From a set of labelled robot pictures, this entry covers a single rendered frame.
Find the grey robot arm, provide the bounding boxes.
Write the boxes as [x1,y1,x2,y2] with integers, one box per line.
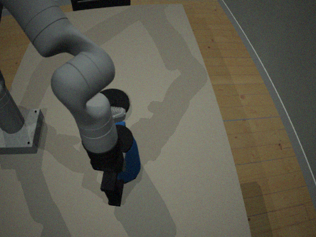
[0,0,115,138]

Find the black round disc with centre stud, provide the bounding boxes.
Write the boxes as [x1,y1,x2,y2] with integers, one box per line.
[100,89,130,113]

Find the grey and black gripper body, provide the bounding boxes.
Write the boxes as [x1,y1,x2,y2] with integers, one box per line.
[79,106,126,173]

